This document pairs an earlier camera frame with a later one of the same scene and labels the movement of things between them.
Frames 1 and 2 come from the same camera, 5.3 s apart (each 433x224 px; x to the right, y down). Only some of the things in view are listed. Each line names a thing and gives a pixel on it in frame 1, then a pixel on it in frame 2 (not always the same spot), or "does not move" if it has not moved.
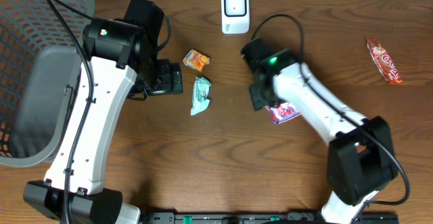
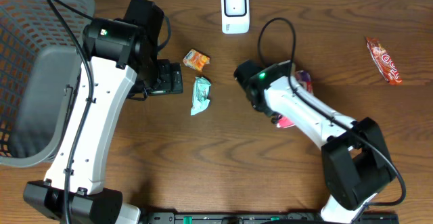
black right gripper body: x=263 y=96 -> x=275 y=113
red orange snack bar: x=384 y=61 does not move
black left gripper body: x=176 y=78 does not move
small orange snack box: x=195 y=60 does not move
